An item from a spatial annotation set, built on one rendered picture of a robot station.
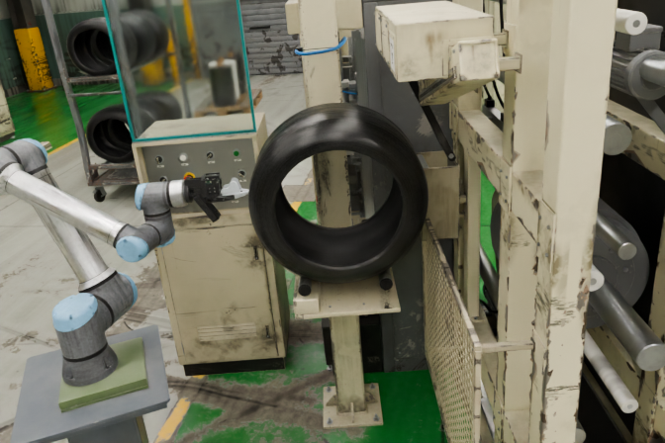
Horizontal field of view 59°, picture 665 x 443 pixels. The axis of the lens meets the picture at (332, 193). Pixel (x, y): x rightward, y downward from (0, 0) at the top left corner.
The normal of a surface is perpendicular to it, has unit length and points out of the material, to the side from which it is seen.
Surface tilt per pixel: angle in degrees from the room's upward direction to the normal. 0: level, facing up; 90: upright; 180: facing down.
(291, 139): 49
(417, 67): 90
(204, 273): 90
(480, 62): 72
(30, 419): 0
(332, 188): 90
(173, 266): 90
